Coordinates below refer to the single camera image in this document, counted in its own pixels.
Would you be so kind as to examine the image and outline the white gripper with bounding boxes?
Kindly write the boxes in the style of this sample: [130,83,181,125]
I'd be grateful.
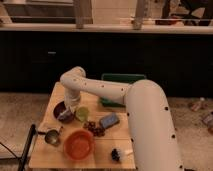
[64,96,80,113]

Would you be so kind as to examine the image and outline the orange bowl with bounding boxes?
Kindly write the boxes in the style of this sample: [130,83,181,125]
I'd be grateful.
[63,129,95,161]

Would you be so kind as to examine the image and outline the red white object on floor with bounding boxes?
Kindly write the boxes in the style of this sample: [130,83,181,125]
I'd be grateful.
[202,113,213,135]

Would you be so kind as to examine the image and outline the green cup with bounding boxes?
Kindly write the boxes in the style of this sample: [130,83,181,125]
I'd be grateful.
[75,107,89,122]

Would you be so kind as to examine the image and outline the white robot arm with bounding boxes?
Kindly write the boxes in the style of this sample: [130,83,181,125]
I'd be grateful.
[60,67,184,171]

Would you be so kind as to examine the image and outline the black white dish brush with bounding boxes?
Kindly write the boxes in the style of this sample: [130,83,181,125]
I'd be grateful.
[110,147,134,163]

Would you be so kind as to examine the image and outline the black stand pole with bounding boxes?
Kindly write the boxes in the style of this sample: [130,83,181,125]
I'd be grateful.
[18,124,36,171]

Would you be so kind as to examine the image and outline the purple bowl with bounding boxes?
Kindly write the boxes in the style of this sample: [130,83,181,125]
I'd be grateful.
[53,102,75,123]

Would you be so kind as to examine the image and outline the blue sponge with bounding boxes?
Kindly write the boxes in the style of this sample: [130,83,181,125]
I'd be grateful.
[99,113,120,129]

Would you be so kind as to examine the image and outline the green dish rack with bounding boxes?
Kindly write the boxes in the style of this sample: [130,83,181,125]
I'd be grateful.
[99,73,146,107]

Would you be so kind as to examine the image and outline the dark grape bunch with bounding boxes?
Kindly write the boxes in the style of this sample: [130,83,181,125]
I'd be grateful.
[83,121,105,137]

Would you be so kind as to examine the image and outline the plastic bottle on floor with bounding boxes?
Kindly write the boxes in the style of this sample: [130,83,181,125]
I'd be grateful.
[190,97,205,112]

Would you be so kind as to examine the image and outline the metal measuring cup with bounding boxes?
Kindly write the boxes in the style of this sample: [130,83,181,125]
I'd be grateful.
[38,130,60,146]

